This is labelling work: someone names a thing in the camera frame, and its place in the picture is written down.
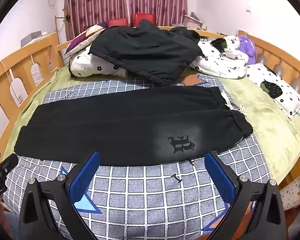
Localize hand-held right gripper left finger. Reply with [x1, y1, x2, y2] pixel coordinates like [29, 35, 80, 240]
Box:
[18, 151, 102, 240]

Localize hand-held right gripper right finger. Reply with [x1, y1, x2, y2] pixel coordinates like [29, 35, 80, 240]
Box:
[204, 151, 287, 240]

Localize black pants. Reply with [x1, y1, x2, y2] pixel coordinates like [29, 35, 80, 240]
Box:
[14, 85, 253, 167]

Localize grey checked star blanket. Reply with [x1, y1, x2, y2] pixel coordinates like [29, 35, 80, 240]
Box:
[2, 74, 268, 240]

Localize green bed sheet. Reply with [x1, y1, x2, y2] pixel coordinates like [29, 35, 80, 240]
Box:
[2, 66, 300, 183]

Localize star print bin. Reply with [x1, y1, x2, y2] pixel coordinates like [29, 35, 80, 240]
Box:
[279, 167, 300, 212]

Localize white patterned bedding heap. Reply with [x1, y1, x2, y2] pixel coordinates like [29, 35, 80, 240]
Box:
[245, 64, 300, 120]

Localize white floral quilt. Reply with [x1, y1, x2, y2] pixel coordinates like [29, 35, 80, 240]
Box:
[69, 35, 248, 79]

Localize grey box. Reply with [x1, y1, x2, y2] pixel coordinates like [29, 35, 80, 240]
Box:
[21, 31, 43, 47]

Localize purple plush toy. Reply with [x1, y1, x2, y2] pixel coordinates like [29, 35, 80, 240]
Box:
[239, 35, 257, 64]

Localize black jacket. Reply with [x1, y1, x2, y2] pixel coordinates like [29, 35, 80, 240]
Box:
[87, 19, 203, 85]

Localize wooden coat rack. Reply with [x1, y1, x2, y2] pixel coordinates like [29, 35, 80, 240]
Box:
[54, 15, 72, 40]

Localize red chair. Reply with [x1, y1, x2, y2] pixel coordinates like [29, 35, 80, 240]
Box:
[107, 18, 127, 28]
[134, 13, 155, 27]

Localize cardboard clutter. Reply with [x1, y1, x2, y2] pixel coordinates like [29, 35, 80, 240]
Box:
[184, 11, 207, 30]

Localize dark red patterned curtain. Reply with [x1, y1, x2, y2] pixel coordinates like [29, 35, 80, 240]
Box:
[64, 0, 188, 40]

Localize wooden bed frame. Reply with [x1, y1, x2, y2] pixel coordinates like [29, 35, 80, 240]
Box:
[0, 26, 300, 205]

